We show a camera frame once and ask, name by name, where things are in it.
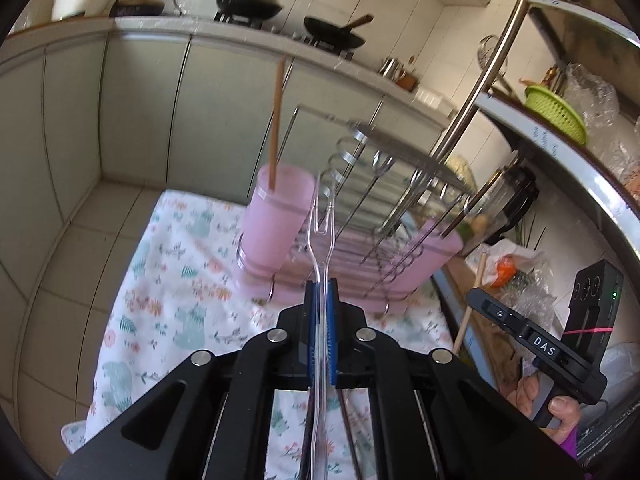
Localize floral bear tablecloth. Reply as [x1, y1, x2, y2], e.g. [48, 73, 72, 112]
[61, 191, 454, 479]

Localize clear plastic fork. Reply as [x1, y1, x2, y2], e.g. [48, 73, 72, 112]
[299, 178, 334, 479]

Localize black wok with lid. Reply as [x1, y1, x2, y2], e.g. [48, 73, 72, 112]
[216, 0, 283, 21]

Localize light wooden chopstick in cup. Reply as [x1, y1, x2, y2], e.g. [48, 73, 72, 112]
[268, 56, 286, 192]

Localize black frying pan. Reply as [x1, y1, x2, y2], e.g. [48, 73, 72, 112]
[304, 14, 374, 51]

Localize black tracker box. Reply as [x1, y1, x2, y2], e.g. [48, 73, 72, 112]
[562, 259, 624, 364]

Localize green plastic basket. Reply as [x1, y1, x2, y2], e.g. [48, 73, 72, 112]
[525, 84, 587, 146]

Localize black blender jar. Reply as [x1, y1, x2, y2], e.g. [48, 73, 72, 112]
[458, 162, 540, 256]

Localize pink drip tray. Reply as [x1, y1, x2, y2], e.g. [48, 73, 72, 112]
[230, 238, 436, 313]

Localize steel storage shelf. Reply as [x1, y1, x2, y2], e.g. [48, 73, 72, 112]
[432, 0, 639, 266]

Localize dark woven tray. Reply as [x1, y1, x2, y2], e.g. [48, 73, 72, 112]
[108, 0, 165, 18]

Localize chrome wire dish rack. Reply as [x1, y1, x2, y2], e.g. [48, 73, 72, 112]
[234, 103, 507, 319]

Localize pink right utensil cup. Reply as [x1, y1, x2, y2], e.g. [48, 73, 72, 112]
[386, 219, 463, 296]

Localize person's right hand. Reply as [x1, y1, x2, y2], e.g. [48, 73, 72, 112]
[506, 374, 582, 458]

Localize pink utensil cup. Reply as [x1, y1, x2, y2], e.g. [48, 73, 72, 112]
[386, 219, 463, 296]
[236, 164, 316, 278]

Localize pink left utensil cup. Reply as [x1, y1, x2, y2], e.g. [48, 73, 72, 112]
[236, 164, 316, 278]

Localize small steel kettle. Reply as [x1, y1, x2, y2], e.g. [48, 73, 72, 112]
[378, 58, 401, 80]

